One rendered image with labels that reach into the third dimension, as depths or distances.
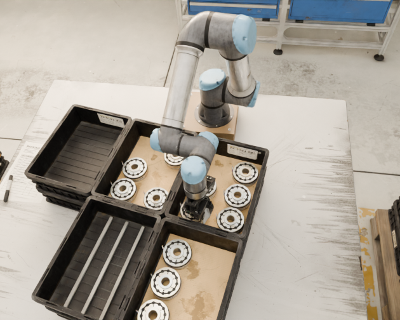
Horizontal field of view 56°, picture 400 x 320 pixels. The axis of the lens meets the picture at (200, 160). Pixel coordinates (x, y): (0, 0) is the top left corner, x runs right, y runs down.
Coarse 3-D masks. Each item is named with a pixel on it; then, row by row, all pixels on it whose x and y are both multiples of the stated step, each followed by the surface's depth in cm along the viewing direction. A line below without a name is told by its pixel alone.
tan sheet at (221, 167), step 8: (216, 160) 158; (224, 160) 158; (232, 160) 158; (240, 160) 158; (216, 168) 156; (224, 168) 156; (216, 176) 154; (224, 176) 153; (224, 184) 151; (232, 184) 151; (256, 184) 150; (184, 200) 148; (216, 200) 147; (216, 208) 145; (224, 208) 145; (248, 208) 144; (208, 224) 141; (216, 224) 141; (240, 232) 139
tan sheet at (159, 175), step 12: (144, 144) 165; (132, 156) 162; (144, 156) 161; (156, 156) 161; (156, 168) 157; (168, 168) 157; (144, 180) 154; (156, 180) 154; (168, 180) 154; (168, 192) 150
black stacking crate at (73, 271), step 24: (96, 216) 146; (120, 216) 143; (144, 216) 135; (72, 240) 134; (96, 240) 140; (144, 240) 139; (72, 264) 135; (96, 264) 135; (120, 264) 134; (48, 288) 126; (120, 288) 129; (96, 312) 125
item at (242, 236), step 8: (240, 144) 150; (248, 144) 150; (264, 160) 145; (264, 168) 143; (176, 192) 138; (256, 192) 137; (256, 200) 137; (168, 208) 135; (168, 216) 133; (176, 216) 133; (248, 216) 133; (192, 224) 131; (200, 224) 131; (248, 224) 130; (224, 232) 128; (232, 232) 128
